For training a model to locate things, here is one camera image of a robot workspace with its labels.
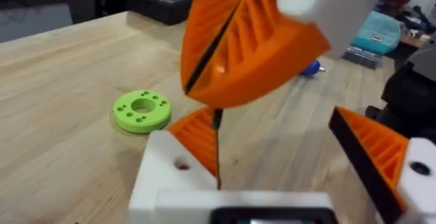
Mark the black tool case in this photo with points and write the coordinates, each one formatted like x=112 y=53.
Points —
x=160 y=4

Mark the blue electric screwdriver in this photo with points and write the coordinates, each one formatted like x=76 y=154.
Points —
x=311 y=68

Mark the green disc with holes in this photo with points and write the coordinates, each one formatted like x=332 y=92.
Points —
x=141 y=113

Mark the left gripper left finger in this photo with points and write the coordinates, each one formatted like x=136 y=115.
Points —
x=160 y=169

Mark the clear plastic box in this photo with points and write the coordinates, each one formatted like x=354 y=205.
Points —
x=362 y=58

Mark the teal zip bag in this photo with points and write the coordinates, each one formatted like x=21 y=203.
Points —
x=376 y=33

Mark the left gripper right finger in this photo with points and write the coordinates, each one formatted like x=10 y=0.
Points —
x=381 y=152

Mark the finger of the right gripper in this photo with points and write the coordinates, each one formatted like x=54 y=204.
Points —
x=207 y=30
x=265 y=53

